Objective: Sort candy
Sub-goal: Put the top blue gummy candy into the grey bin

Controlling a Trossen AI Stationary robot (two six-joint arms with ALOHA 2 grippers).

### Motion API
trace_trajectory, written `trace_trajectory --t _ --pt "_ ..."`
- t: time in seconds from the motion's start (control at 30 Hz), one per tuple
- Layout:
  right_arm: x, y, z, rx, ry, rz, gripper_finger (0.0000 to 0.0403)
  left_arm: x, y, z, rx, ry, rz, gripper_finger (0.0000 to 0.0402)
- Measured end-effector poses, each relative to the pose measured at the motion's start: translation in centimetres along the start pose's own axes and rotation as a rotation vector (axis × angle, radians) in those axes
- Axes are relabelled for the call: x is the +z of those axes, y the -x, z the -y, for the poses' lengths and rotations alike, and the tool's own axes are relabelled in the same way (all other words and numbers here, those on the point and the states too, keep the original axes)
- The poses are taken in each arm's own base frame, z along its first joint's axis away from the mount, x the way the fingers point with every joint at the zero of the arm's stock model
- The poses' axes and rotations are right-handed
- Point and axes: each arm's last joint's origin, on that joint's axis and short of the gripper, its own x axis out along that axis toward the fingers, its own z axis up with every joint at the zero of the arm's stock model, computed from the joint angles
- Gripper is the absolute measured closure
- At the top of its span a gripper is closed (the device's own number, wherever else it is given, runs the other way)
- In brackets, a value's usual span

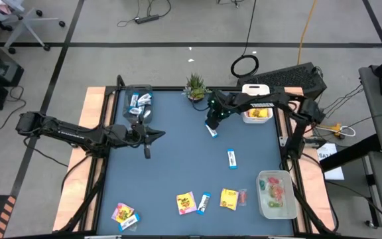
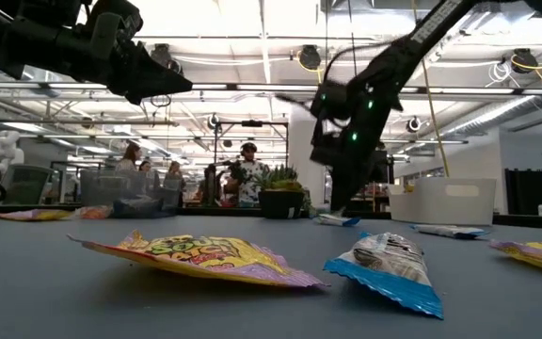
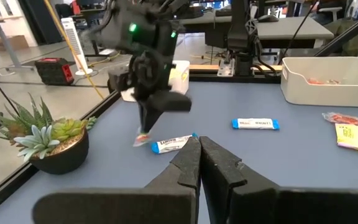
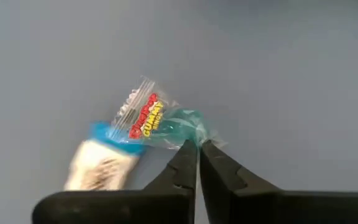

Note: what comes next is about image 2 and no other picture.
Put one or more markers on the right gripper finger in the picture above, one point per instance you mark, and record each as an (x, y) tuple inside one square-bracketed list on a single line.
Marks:
[(351, 188)]

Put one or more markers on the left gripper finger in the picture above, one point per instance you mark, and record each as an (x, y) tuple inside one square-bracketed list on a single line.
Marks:
[(153, 70), (134, 92)]

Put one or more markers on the red gummy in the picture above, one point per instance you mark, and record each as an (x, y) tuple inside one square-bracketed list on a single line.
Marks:
[(94, 212)]

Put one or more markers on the yellow Sour Patch candy bag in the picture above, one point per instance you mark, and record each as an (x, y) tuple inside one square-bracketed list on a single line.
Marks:
[(539, 254), (205, 259), (52, 214), (12, 214)]

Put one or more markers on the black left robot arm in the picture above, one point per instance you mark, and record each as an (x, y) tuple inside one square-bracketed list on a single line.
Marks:
[(17, 37)]

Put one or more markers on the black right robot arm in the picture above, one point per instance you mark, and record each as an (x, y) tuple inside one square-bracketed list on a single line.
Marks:
[(435, 23)]

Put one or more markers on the person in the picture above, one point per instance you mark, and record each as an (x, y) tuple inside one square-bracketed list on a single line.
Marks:
[(146, 172), (250, 174), (211, 183), (175, 174), (130, 157)]

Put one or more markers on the potted succulent plant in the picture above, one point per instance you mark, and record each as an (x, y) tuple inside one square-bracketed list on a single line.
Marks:
[(280, 193)]

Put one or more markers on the dark translucent plastic bin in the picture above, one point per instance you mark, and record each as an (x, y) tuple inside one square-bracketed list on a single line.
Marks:
[(130, 188)]

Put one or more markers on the white robot figure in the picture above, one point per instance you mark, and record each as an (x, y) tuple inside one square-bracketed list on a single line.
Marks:
[(4, 150)]

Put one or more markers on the grey green chair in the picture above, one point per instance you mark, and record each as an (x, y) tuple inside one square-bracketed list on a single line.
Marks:
[(26, 183)]

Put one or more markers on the dark cabinet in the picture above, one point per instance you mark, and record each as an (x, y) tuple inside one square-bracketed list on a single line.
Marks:
[(522, 190)]

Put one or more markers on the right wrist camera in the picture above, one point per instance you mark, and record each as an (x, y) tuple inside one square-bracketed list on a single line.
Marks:
[(325, 148)]

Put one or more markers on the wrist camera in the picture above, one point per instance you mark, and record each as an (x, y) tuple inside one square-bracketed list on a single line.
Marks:
[(113, 19), (325, 148)]

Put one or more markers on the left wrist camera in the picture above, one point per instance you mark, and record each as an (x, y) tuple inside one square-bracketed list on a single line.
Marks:
[(113, 19)]

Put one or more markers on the black frame stand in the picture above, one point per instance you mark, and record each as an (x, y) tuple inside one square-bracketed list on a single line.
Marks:
[(252, 123)]

